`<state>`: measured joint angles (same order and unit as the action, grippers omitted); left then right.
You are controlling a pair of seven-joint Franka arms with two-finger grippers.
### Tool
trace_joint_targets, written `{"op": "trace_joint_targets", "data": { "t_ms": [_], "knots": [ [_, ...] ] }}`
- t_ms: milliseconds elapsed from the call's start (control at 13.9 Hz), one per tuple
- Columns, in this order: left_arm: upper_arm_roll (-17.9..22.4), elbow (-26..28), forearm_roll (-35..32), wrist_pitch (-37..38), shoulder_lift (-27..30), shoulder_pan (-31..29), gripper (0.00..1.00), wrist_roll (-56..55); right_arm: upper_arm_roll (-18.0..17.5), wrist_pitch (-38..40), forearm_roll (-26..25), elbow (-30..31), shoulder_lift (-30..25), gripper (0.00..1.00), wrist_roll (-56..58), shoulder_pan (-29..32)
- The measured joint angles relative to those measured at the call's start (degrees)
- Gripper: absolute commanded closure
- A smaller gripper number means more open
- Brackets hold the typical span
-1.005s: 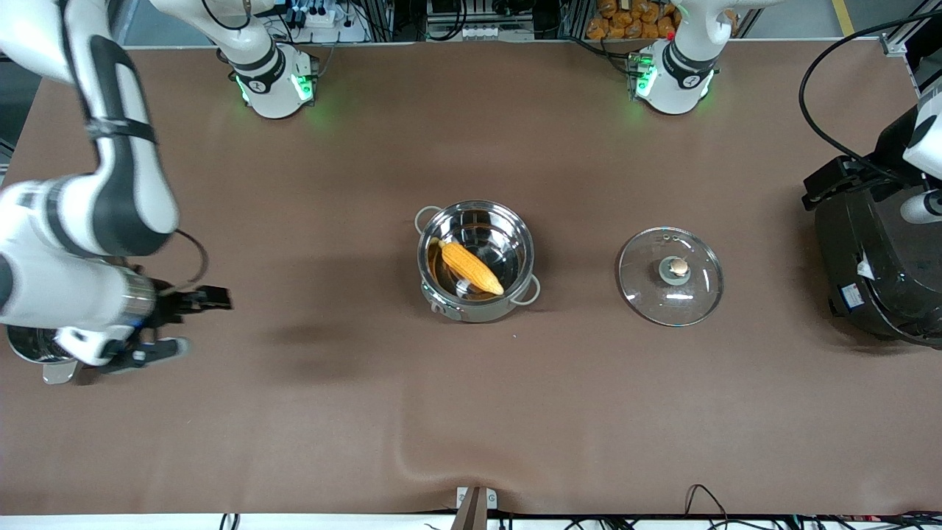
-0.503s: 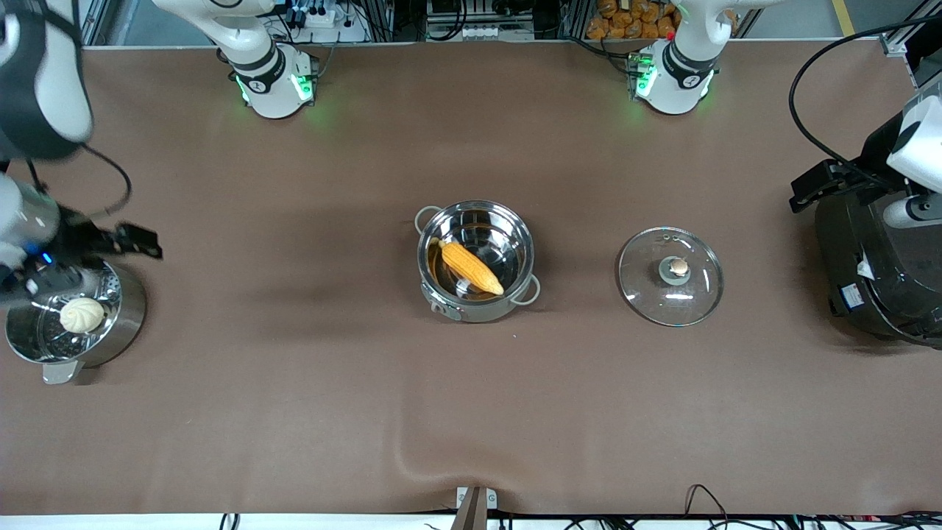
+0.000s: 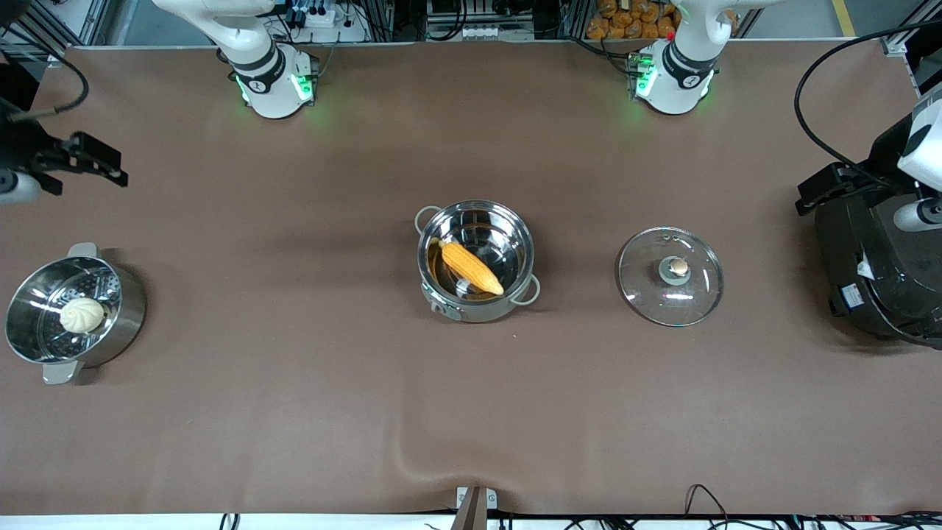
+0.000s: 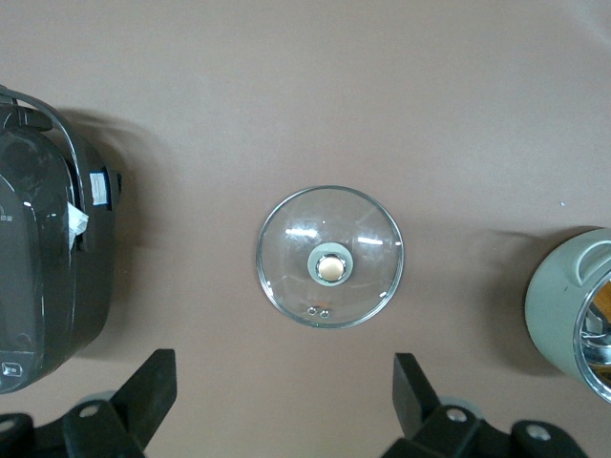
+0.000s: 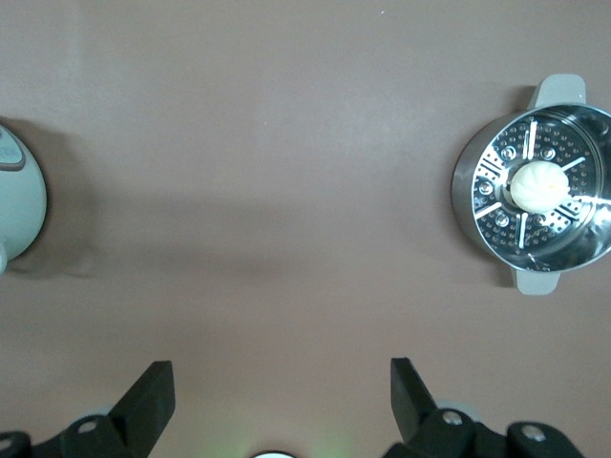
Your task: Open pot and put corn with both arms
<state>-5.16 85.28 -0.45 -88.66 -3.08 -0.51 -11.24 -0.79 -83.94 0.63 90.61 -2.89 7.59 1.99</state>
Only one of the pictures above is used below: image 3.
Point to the steel steamer pot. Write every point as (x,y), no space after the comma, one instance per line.
(129,309)

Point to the metal table edge bracket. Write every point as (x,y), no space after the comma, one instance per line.
(476,504)

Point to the yellow corn cob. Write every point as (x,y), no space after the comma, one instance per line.
(471,269)

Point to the round glass pot lid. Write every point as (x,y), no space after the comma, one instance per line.
(647,294)

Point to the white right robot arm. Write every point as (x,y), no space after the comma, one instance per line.
(265,73)

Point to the white power strip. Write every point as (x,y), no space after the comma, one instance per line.
(497,32)
(331,26)

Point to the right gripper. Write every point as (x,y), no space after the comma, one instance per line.
(20,147)

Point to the aluminium frame profile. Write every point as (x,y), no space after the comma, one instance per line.
(66,22)
(901,40)

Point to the brown table mat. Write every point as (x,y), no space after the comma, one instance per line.
(471,412)

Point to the bag of orange buns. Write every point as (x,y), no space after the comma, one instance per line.
(633,20)

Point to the black round kitchen appliance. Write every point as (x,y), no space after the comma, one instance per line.
(876,280)

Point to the steel electric pot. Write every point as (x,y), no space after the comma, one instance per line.
(478,309)

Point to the white steamed bun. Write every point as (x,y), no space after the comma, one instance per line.
(82,315)

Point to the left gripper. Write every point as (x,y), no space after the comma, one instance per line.
(882,155)

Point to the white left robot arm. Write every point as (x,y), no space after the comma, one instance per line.
(681,73)

